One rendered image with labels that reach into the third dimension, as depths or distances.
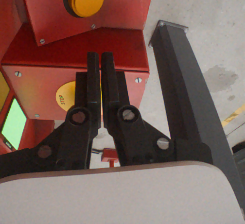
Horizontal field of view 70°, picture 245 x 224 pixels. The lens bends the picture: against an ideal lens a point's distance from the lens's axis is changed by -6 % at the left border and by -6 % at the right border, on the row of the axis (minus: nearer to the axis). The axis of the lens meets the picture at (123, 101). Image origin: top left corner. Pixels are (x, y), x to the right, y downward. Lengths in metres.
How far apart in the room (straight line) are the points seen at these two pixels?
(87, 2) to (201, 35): 1.03
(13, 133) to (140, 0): 0.21
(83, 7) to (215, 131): 0.58
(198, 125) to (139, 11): 0.48
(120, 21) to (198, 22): 0.92
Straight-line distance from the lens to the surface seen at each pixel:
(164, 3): 1.04
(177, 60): 0.83
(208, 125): 0.68
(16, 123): 0.25
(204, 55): 1.31
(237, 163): 2.90
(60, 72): 0.20
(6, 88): 0.22
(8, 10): 0.66
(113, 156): 2.38
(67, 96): 0.23
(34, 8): 0.20
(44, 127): 1.64
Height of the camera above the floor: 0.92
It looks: 37 degrees down
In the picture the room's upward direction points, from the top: 178 degrees clockwise
